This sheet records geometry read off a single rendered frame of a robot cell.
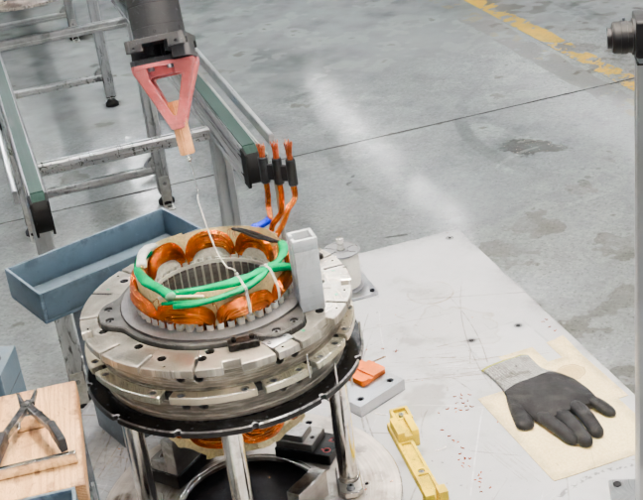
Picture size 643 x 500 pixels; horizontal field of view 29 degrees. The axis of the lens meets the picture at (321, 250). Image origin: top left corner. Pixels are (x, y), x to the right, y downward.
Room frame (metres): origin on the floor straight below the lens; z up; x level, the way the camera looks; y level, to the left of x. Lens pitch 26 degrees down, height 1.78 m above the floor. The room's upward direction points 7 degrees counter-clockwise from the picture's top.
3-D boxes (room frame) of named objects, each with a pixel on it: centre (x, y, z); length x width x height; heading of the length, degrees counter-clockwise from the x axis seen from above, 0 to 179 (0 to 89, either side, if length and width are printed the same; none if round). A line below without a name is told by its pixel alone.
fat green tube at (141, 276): (1.26, 0.19, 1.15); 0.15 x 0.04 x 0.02; 10
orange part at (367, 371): (1.56, -0.03, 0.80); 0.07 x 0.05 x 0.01; 40
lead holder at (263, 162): (1.38, 0.04, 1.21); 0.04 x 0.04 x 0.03; 10
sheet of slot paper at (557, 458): (1.44, -0.30, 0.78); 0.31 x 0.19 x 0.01; 15
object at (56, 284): (1.53, 0.29, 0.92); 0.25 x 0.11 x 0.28; 124
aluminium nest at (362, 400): (1.54, -0.02, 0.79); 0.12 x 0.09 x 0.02; 40
